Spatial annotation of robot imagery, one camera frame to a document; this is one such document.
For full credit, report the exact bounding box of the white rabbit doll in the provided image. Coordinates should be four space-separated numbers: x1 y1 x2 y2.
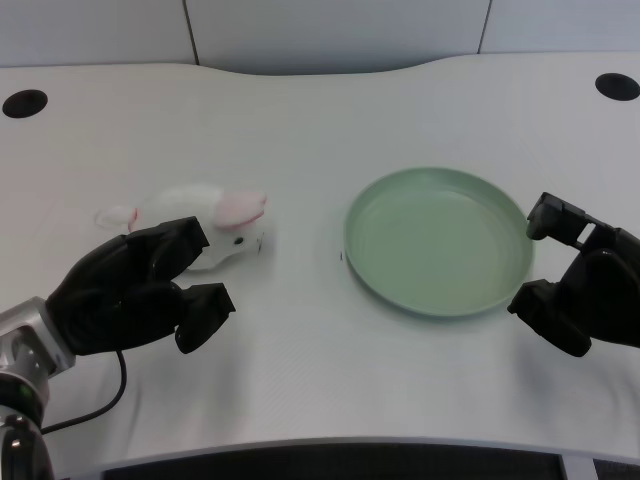
95 184 277 272

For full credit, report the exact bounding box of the black table cable grommet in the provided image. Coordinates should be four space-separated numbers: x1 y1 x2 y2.
595 72 640 102
1 89 49 120

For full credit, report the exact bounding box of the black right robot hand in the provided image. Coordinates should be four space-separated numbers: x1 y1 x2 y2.
507 191 640 358

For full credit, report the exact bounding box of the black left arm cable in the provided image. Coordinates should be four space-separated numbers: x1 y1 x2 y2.
38 350 128 435

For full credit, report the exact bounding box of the green round plate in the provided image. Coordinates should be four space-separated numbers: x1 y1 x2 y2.
343 166 536 318

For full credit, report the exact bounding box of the black chair seat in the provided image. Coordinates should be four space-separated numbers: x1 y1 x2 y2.
102 441 599 480

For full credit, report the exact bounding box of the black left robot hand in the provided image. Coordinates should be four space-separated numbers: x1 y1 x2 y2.
45 215 237 357

